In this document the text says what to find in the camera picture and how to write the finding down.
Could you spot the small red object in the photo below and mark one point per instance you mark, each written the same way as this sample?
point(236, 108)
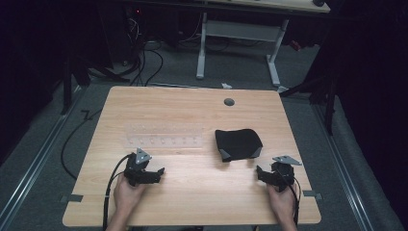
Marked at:
point(295, 45)

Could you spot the metal floor rail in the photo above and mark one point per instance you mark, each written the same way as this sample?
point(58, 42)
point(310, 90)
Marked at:
point(344, 166)
point(32, 166)

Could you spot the white paper scrap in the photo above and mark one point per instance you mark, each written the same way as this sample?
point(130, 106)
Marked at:
point(226, 85)

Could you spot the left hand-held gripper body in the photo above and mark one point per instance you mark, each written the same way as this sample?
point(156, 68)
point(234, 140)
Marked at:
point(135, 170)

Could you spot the clear plastic rack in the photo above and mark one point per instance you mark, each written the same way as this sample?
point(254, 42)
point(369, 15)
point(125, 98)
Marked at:
point(163, 136)

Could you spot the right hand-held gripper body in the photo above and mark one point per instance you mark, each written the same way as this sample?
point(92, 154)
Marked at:
point(283, 174)

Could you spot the black cloth pouch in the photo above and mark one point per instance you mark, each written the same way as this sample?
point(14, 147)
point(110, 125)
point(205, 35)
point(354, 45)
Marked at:
point(238, 143)

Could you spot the grey tape strip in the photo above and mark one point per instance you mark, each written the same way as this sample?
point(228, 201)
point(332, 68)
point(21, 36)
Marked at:
point(72, 198)
point(311, 194)

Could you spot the person's right hand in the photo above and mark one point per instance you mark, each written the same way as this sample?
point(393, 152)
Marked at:
point(282, 202)

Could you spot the black metal stand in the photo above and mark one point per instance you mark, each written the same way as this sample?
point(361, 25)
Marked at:
point(66, 83)
point(324, 86)

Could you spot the person's left hand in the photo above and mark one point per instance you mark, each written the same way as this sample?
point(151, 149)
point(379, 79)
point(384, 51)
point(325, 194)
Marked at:
point(126, 194)

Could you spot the white-framed wooden desk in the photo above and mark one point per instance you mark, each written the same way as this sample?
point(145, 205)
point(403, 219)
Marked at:
point(240, 30)

